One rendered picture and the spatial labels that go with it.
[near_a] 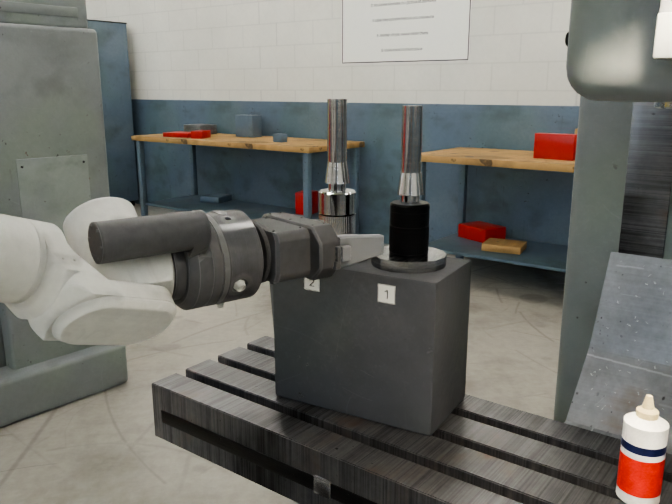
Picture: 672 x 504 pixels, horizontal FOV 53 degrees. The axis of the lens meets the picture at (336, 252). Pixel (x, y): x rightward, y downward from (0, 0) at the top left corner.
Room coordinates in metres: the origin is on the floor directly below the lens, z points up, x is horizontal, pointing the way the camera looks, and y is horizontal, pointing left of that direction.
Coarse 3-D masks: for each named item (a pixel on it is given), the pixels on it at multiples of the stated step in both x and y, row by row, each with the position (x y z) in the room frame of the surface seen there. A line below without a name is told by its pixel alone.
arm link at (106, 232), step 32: (64, 224) 0.58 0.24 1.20; (96, 224) 0.52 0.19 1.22; (128, 224) 0.53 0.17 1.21; (160, 224) 0.54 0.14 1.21; (192, 224) 0.56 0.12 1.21; (96, 256) 0.52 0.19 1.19; (128, 256) 0.53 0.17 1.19; (160, 256) 0.56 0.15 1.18; (192, 256) 0.57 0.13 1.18; (192, 288) 0.57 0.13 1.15
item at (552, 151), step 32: (192, 128) 6.65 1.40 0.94; (256, 128) 6.27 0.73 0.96; (192, 160) 7.01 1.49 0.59; (352, 160) 5.78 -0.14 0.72; (448, 160) 4.47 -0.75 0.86; (480, 160) 4.34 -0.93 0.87; (512, 160) 4.24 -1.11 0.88; (544, 160) 4.24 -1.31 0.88; (192, 192) 7.02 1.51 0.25; (480, 224) 4.92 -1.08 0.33; (480, 256) 4.37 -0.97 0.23; (512, 256) 4.35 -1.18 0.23; (544, 256) 4.35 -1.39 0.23
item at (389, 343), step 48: (288, 288) 0.80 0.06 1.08; (336, 288) 0.77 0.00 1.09; (384, 288) 0.73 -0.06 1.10; (432, 288) 0.71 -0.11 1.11; (288, 336) 0.80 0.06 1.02; (336, 336) 0.77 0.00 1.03; (384, 336) 0.74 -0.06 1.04; (432, 336) 0.71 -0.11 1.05; (288, 384) 0.80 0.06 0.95; (336, 384) 0.77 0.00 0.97; (384, 384) 0.73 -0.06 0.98; (432, 384) 0.71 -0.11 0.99; (432, 432) 0.71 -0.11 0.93
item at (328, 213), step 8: (320, 200) 0.82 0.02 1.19; (352, 200) 0.82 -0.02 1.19; (320, 208) 0.82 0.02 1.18; (328, 208) 0.81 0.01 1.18; (336, 208) 0.81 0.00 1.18; (344, 208) 0.81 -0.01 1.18; (352, 208) 0.82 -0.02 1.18; (320, 216) 0.82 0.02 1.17; (328, 216) 0.82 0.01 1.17; (336, 216) 0.81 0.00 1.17; (344, 216) 0.81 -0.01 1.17; (352, 216) 0.82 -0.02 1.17; (336, 224) 0.81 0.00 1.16; (344, 224) 0.81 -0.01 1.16; (352, 224) 0.82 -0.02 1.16; (336, 232) 0.81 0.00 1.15; (344, 232) 0.81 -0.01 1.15; (352, 232) 0.82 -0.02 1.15
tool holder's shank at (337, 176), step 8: (328, 104) 0.83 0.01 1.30; (336, 104) 0.82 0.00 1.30; (344, 104) 0.83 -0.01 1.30; (328, 112) 0.83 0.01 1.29; (336, 112) 0.82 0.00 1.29; (344, 112) 0.83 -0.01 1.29; (328, 120) 0.83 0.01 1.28; (336, 120) 0.82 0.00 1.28; (344, 120) 0.83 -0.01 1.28; (328, 128) 0.83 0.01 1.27; (336, 128) 0.82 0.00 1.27; (344, 128) 0.83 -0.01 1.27; (328, 136) 0.83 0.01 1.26; (336, 136) 0.82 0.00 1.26; (344, 136) 0.83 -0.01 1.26; (328, 144) 0.83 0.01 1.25; (336, 144) 0.82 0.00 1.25; (344, 144) 0.83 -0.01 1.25; (328, 152) 0.83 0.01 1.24; (336, 152) 0.82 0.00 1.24; (344, 152) 0.83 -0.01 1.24; (328, 160) 0.83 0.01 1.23; (336, 160) 0.82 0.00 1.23; (344, 160) 0.83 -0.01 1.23; (328, 168) 0.83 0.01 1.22; (336, 168) 0.82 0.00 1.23; (344, 168) 0.83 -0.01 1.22; (328, 176) 0.83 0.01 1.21; (336, 176) 0.82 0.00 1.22; (344, 176) 0.82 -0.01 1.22; (328, 184) 0.83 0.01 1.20; (336, 184) 0.82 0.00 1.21; (344, 184) 0.83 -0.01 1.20
